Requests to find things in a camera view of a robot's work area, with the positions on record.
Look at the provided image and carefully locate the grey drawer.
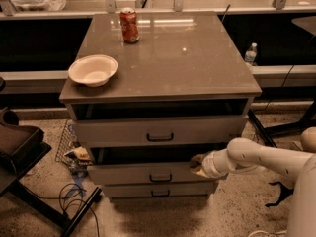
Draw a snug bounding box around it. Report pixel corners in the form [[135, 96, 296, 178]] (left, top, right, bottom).
[[102, 181, 217, 199], [72, 116, 248, 147], [88, 143, 226, 186]]

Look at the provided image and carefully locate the grey drawer cabinet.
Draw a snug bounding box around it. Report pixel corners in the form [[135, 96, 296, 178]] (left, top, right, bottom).
[[58, 11, 263, 202]]

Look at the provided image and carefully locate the wire mesh basket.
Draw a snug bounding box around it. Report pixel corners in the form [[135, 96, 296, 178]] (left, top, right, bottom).
[[55, 120, 91, 172]]

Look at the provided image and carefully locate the black floor stand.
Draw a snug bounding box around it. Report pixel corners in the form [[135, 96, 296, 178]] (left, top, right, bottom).
[[0, 142, 102, 237], [248, 110, 277, 148]]

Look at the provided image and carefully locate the dark tray on left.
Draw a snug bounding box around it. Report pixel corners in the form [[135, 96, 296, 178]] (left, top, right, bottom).
[[0, 109, 43, 174]]

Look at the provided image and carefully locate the red soda can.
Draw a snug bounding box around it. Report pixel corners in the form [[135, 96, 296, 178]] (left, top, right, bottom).
[[120, 7, 139, 43]]

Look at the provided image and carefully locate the black cable on floor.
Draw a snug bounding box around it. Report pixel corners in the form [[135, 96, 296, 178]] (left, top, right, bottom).
[[23, 181, 101, 237]]

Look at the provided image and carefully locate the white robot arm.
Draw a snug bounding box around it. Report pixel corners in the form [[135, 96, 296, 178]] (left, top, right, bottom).
[[191, 137, 316, 237]]

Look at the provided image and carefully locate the white bowl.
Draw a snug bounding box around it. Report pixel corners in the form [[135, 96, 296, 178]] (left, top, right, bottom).
[[68, 54, 119, 87]]

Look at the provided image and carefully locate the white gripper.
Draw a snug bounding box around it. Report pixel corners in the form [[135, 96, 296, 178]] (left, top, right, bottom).
[[190, 149, 227, 179]]

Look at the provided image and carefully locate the grey top drawer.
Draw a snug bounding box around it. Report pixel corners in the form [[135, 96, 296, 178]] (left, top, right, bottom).
[[72, 116, 248, 147]]

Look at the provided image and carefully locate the black floor stand right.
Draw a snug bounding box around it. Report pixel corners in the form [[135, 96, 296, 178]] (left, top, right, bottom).
[[248, 110, 277, 148]]

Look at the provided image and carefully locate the black floor stand left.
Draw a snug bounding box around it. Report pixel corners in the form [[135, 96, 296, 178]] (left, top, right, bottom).
[[0, 142, 102, 237]]

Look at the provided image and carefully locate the clear plastic water bottle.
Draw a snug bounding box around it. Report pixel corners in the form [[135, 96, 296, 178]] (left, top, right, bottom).
[[244, 42, 258, 66]]

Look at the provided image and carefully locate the grey bottom drawer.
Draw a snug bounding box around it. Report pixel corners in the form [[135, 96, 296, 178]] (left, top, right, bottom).
[[102, 181, 217, 199]]

